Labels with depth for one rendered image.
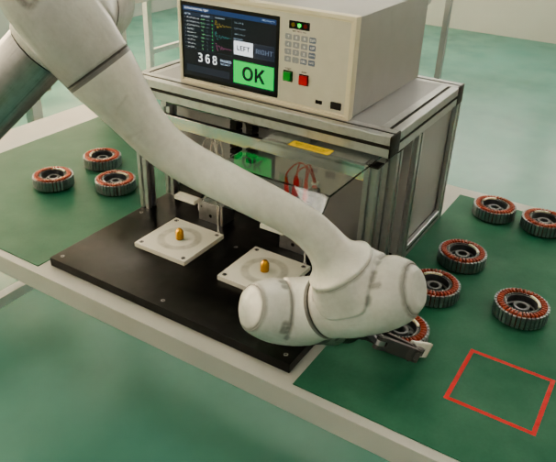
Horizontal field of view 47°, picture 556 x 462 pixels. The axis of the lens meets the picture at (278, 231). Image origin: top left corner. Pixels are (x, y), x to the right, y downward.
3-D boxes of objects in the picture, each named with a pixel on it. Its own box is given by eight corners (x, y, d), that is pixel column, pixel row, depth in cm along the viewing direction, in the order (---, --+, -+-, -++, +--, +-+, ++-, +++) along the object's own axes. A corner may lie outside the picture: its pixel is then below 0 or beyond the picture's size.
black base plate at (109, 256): (288, 373, 118) (289, 364, 117) (50, 265, 147) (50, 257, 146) (391, 261, 153) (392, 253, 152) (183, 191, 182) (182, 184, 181)
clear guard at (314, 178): (311, 238, 110) (314, 208, 107) (201, 201, 121) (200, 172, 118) (388, 174, 135) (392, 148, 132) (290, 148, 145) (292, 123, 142)
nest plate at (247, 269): (274, 302, 133) (274, 298, 133) (216, 280, 140) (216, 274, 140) (310, 269, 145) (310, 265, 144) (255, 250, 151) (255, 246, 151)
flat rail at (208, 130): (371, 183, 129) (372, 170, 127) (139, 118, 157) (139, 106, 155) (373, 181, 130) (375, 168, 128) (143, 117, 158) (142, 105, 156)
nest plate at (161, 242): (183, 266, 144) (183, 261, 144) (134, 246, 151) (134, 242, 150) (224, 238, 155) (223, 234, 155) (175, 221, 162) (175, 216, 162)
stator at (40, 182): (59, 196, 176) (57, 184, 174) (25, 189, 179) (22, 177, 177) (83, 180, 185) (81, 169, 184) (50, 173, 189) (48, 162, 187)
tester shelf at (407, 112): (389, 159, 125) (392, 137, 123) (130, 93, 156) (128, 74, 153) (461, 101, 158) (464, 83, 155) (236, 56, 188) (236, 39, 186)
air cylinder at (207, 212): (222, 226, 160) (222, 207, 158) (198, 218, 164) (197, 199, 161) (234, 219, 164) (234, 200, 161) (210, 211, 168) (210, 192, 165)
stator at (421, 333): (398, 365, 121) (400, 350, 119) (359, 334, 129) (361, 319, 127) (439, 344, 126) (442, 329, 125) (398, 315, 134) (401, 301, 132)
